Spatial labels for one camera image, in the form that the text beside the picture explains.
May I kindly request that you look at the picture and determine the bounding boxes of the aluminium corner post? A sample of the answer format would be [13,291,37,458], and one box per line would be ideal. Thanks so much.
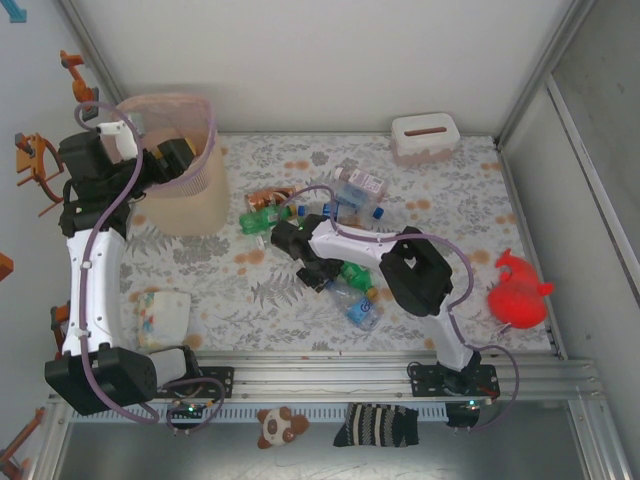
[54,0,129,134]
[492,0,599,149]

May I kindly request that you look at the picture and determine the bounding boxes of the white colourful-print diaper pack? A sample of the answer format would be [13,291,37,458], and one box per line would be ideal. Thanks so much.
[133,288,194,351]

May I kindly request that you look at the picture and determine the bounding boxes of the copper label plastic bottle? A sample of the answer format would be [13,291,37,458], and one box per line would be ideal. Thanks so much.
[243,183,301,211]

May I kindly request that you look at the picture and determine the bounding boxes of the white slotted cable duct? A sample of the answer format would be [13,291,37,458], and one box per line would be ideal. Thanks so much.
[67,403,449,424]

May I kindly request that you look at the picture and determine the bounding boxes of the blue wall sticker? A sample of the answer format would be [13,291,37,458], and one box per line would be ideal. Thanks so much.
[0,0,29,24]

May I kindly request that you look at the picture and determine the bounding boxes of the small circuit board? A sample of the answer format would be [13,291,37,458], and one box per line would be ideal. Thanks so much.
[166,398,211,425]
[446,398,494,429]

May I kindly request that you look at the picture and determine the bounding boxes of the black white striped sock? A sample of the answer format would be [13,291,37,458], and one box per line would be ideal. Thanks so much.
[332,402,420,449]

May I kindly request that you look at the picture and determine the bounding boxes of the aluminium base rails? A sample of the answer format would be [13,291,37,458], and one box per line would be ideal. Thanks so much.
[49,349,609,401]

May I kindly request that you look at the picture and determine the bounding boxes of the green plastic soda bottle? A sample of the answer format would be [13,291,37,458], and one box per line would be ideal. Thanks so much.
[337,259,382,299]
[238,207,296,236]

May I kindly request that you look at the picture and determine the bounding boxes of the beige ribbed plastic bin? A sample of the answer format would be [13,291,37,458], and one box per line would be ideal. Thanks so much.
[115,92,231,236]

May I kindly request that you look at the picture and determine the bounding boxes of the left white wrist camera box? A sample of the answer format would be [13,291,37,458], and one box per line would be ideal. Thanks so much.
[96,120,140,162]

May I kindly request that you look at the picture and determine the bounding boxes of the red rubber toy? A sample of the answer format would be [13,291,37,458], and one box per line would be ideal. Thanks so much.
[487,248,555,331]

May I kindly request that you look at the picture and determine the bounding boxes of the white pink tissue box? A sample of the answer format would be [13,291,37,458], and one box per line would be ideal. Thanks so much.
[390,111,462,167]

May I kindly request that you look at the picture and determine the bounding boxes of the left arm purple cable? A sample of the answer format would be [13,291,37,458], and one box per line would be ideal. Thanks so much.
[73,101,226,437]

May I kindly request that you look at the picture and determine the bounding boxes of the clear bottle light-blue round logo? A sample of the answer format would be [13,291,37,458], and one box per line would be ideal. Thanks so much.
[327,279,384,332]

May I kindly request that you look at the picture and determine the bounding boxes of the purple label plastic bottle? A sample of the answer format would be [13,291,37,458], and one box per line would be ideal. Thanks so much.
[333,166,389,201]

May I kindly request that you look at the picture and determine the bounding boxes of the brown white panda plush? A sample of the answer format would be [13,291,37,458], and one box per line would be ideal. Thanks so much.
[256,405,311,450]

